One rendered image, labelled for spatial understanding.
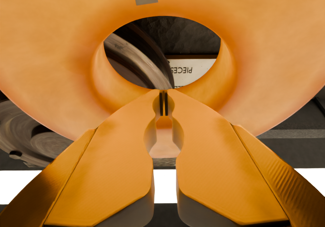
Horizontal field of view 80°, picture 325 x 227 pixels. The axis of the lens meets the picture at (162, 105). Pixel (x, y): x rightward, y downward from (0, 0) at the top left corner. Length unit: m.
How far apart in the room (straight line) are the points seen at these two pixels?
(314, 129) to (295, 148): 3.02
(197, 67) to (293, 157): 8.65
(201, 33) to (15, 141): 0.47
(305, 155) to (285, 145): 0.73
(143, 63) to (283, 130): 5.78
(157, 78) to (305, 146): 9.38
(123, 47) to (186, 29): 0.20
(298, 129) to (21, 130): 6.08
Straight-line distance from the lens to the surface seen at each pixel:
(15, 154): 0.53
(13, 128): 0.47
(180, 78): 0.56
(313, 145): 9.86
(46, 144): 0.45
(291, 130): 6.14
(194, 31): 0.51
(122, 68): 0.35
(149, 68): 0.37
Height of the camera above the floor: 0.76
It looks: 48 degrees up
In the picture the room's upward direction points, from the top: 180 degrees clockwise
